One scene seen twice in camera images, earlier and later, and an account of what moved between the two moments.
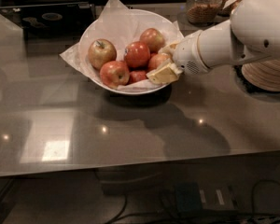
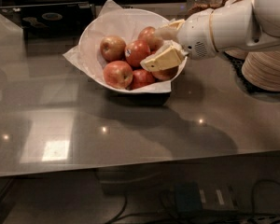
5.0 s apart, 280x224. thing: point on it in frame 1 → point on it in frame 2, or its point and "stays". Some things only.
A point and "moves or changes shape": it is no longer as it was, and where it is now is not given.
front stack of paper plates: (269, 75) stays
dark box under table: (188, 197) stays
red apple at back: (154, 38) stays
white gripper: (187, 55) → (195, 35)
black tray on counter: (66, 20) stays
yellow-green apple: (101, 51) → (113, 49)
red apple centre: (137, 54) stays
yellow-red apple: (157, 60) moves or changes shape
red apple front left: (114, 74) stays
